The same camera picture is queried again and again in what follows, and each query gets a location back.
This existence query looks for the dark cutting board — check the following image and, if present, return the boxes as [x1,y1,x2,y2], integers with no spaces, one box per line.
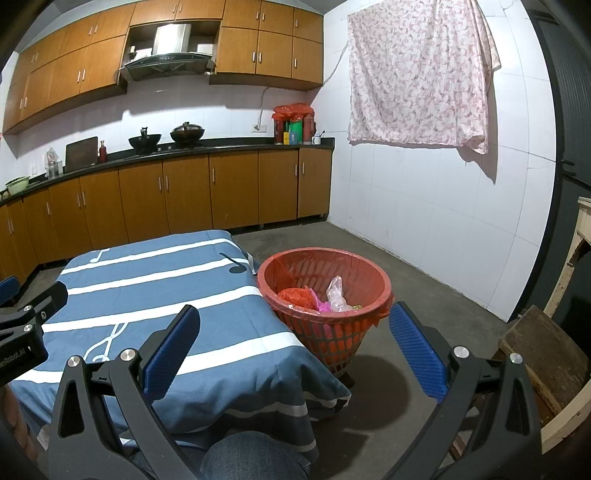
[65,137,99,174]

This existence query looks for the wooden lower cabinets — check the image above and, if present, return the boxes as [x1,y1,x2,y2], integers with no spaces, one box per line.
[0,148,333,282]

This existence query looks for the black kitchen countertop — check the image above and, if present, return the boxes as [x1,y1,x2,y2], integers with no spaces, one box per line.
[0,137,335,206]

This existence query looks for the clear plastic bag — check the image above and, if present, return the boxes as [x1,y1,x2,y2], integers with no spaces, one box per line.
[325,275,352,312]

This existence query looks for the cream wooden frame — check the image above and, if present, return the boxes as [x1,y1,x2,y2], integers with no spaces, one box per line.
[540,196,591,455]

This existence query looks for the red plastic bag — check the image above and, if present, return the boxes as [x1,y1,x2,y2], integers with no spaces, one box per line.
[277,287,320,311]

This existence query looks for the dark wooden stool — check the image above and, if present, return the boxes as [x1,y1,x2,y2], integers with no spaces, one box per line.
[489,305,591,416]

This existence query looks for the wooden upper cabinets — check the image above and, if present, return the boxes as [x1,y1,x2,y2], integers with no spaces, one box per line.
[2,0,324,136]

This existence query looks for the red plastic basket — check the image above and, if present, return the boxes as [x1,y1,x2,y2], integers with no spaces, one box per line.
[256,248,394,376]

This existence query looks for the pink floral cloth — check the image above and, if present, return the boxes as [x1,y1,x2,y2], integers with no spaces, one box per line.
[346,0,503,155]

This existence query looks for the white power cable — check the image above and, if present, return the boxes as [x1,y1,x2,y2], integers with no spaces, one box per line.
[256,85,278,127]

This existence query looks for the dark grey door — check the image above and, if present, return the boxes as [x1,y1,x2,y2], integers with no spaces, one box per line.
[526,0,591,324]

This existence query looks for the black wok with lid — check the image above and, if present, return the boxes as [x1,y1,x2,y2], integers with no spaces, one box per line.
[170,122,205,144]

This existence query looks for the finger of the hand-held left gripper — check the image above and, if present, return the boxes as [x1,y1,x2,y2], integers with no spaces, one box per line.
[0,276,21,308]
[0,281,69,342]

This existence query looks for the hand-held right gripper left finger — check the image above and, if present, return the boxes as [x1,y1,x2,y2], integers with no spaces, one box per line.
[48,305,201,480]

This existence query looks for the blue white striped blanket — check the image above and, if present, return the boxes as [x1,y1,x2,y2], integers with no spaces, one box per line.
[9,229,352,462]

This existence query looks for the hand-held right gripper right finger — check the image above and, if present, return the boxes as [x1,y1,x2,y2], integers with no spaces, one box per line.
[389,301,542,480]

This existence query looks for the red bag of groceries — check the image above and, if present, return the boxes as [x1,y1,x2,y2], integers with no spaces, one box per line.
[272,102,317,145]

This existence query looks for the wooden cabinets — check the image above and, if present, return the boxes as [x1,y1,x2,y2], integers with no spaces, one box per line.
[0,148,333,282]
[2,0,324,136]

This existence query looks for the clear glass jar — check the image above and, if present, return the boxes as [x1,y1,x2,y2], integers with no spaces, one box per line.
[44,148,63,180]

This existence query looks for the person's leg in jeans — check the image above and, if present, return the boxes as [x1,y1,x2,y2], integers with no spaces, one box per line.
[203,431,310,480]

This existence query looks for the steel range hood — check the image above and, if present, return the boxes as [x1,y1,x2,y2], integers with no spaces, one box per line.
[119,23,218,84]

